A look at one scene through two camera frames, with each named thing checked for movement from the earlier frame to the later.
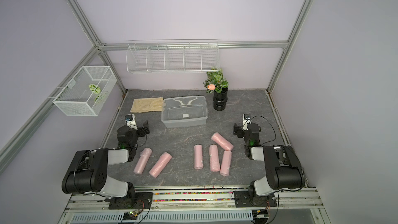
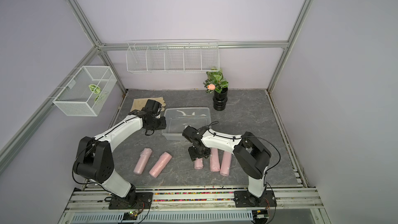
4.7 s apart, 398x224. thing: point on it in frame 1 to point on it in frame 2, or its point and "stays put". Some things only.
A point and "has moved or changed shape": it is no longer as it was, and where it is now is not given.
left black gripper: [141, 132] to [162, 126]
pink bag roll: [145, 154] stays put
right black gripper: [237, 127] to [192, 154]
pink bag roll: [160, 164] stays put
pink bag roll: [214, 162] stays put
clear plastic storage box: [184, 111] has moved or changed shape
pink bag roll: [225, 165] stays put
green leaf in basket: [94, 88] stays put
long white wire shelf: [172, 55] stays put
